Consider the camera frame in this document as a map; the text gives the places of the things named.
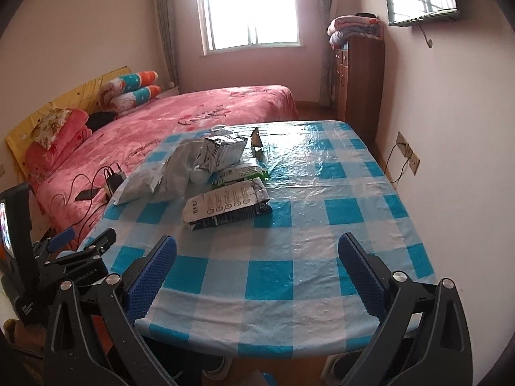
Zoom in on yellow wooden headboard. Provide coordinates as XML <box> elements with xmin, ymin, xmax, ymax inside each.
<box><xmin>4</xmin><ymin>65</ymin><xmax>133</xmax><ymax>178</ymax></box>

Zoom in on upper striped bolster pillow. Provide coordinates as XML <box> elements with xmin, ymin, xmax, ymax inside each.
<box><xmin>98</xmin><ymin>71</ymin><xmax>159</xmax><ymax>104</ymax></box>

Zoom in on folded pink blanket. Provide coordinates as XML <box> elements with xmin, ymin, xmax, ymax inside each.
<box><xmin>25</xmin><ymin>109</ymin><xmax>92</xmax><ymax>185</ymax></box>

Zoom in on green white snack packet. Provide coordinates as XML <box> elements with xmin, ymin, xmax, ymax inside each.
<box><xmin>213</xmin><ymin>161</ymin><xmax>270</xmax><ymax>187</ymax></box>

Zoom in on folded blankets on cabinet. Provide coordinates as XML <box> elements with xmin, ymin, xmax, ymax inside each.
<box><xmin>327</xmin><ymin>13</ymin><xmax>384</xmax><ymax>49</ymax></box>

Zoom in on blue white checkered tablecloth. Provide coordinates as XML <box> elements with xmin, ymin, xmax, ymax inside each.
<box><xmin>91</xmin><ymin>121</ymin><xmax>435</xmax><ymax>358</ymax></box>

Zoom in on brown wooden cabinet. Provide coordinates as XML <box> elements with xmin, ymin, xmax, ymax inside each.
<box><xmin>334</xmin><ymin>36</ymin><xmax>385</xmax><ymax>148</ymax></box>

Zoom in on wall power socket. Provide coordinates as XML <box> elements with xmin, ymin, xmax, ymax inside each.
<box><xmin>396</xmin><ymin>132</ymin><xmax>420</xmax><ymax>175</ymax></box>

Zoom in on striped bolster pillow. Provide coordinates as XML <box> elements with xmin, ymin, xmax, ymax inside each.
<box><xmin>105</xmin><ymin>85</ymin><xmax>162</xmax><ymax>114</ymax></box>
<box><xmin>98</xmin><ymin>71</ymin><xmax>159</xmax><ymax>104</ymax></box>

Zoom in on lower striped bolster pillow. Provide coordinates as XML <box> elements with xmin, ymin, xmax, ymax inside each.
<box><xmin>105</xmin><ymin>85</ymin><xmax>162</xmax><ymax>114</ymax></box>

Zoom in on white printed package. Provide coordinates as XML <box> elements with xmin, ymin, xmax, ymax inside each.
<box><xmin>183</xmin><ymin>178</ymin><xmax>272</xmax><ymax>230</ymax></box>

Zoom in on power strip with chargers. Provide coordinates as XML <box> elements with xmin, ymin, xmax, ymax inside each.
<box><xmin>103</xmin><ymin>162</ymin><xmax>126</xmax><ymax>200</ymax></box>

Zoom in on white plastic bag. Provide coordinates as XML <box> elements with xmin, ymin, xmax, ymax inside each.
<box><xmin>111</xmin><ymin>139</ymin><xmax>203</xmax><ymax>206</ymax></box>

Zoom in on black phone on bed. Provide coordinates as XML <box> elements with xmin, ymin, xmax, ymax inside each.
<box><xmin>74</xmin><ymin>187</ymin><xmax>100</xmax><ymax>202</ymax></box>

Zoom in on pink floral bed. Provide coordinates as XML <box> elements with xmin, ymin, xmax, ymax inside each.
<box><xmin>29</xmin><ymin>86</ymin><xmax>298</xmax><ymax>249</ymax></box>

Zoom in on black garment on bed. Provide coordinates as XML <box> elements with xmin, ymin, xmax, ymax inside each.
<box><xmin>86</xmin><ymin>112</ymin><xmax>117</xmax><ymax>133</ymax></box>

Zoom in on window with white frame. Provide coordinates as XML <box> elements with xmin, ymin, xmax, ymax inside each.
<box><xmin>197</xmin><ymin>0</ymin><xmax>300</xmax><ymax>54</ymax></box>

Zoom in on floral small pillow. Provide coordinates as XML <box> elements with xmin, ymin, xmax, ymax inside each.
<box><xmin>30</xmin><ymin>107</ymin><xmax>72</xmax><ymax>151</ymax></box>

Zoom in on grey left curtain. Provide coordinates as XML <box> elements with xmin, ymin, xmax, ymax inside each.
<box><xmin>154</xmin><ymin>0</ymin><xmax>179</xmax><ymax>86</ymax></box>

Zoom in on small torn dark wrapper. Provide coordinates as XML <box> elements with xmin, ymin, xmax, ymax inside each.
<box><xmin>250</xmin><ymin>127</ymin><xmax>264</xmax><ymax>149</ymax></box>

